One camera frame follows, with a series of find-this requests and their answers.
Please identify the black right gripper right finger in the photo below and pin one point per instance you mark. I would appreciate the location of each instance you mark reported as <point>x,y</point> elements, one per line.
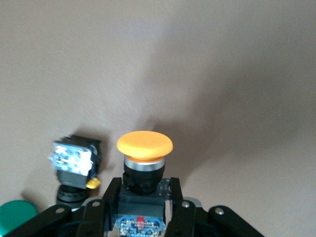
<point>187,222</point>

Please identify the green mushroom push button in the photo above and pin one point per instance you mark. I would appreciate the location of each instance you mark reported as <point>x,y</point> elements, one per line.
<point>14,214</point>

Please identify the yellow mushroom push button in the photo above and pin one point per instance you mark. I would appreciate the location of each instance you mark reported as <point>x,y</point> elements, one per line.
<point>145,145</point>
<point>71,158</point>

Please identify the brown table cover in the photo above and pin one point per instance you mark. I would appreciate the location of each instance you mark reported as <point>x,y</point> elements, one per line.
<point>197,74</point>

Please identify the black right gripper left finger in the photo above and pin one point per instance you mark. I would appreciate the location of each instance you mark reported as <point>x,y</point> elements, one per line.
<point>93,219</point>

